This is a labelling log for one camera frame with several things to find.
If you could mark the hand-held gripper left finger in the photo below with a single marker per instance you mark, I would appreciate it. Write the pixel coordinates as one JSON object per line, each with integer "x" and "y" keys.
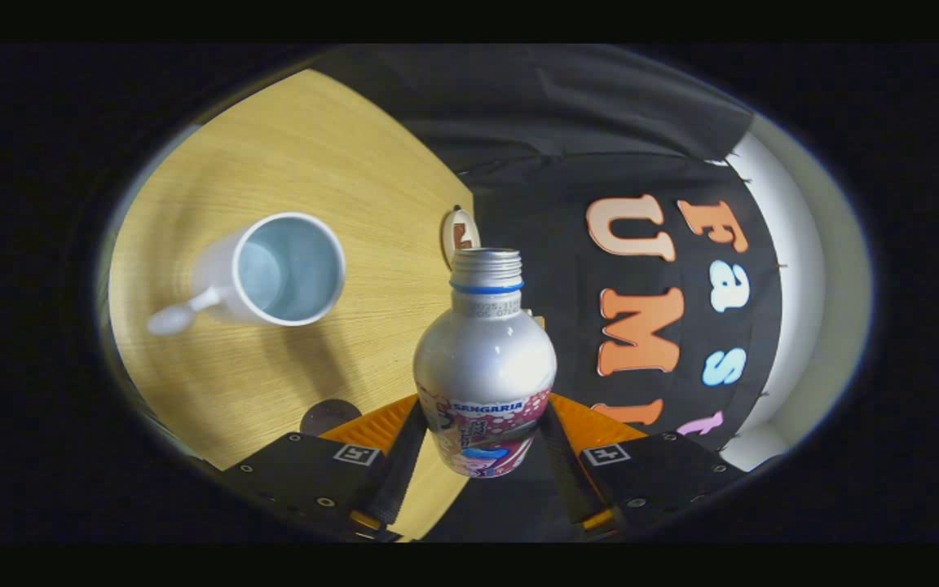
{"x": 396, "y": 481}

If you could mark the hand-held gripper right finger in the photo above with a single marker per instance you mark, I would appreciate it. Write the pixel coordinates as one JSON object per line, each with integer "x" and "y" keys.
{"x": 571, "y": 481}

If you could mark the dark brown round coaster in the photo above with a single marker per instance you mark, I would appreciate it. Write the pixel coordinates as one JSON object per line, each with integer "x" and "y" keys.
{"x": 329, "y": 414}

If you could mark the silver juice bottle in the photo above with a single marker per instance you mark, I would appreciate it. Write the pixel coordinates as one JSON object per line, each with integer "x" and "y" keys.
{"x": 486, "y": 367}

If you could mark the white cup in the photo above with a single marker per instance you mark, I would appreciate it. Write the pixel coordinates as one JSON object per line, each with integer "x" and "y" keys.
{"x": 225, "y": 277}

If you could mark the small white plate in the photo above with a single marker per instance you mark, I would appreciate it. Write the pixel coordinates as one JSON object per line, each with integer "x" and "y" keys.
{"x": 448, "y": 240}

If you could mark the red food pieces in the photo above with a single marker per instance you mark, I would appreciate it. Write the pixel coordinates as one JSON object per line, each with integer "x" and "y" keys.
{"x": 462, "y": 236}

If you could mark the wooden table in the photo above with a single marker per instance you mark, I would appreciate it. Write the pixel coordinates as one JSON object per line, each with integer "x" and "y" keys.
{"x": 339, "y": 155}

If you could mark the black backdrop cloth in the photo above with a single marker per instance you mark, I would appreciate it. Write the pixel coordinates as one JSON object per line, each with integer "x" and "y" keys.
{"x": 567, "y": 122}

